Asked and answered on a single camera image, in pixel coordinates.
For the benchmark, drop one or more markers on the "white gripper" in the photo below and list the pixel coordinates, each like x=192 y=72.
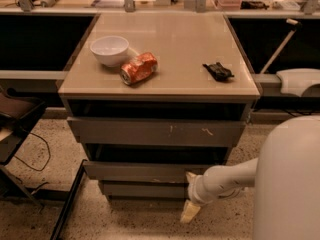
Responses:
x=194 y=190

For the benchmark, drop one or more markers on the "grey drawer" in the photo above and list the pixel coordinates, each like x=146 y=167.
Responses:
x=156 y=132
x=142 y=190
x=141 y=172

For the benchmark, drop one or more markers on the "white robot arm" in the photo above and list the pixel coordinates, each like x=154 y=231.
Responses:
x=286 y=179

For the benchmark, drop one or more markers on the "grey bottom drawer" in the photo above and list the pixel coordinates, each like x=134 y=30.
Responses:
x=142 y=190

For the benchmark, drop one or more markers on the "grey drawer cabinet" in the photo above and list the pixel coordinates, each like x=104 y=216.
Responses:
x=180 y=89

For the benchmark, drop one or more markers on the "grey top drawer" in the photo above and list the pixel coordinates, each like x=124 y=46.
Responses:
x=156 y=132

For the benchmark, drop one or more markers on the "black crumpled bag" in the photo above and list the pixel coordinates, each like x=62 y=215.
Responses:
x=218 y=71

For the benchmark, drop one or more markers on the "crushed orange soda can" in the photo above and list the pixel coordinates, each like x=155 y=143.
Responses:
x=138 y=68

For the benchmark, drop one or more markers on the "black floor bar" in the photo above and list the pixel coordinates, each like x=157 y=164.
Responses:
x=58 y=228

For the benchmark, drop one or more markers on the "white bowl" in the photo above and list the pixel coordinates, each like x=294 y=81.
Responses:
x=110 y=50

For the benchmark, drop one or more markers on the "black chair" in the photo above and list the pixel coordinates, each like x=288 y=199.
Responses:
x=18 y=116

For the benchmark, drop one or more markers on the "white stick with handle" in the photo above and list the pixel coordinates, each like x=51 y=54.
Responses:
x=295 y=26

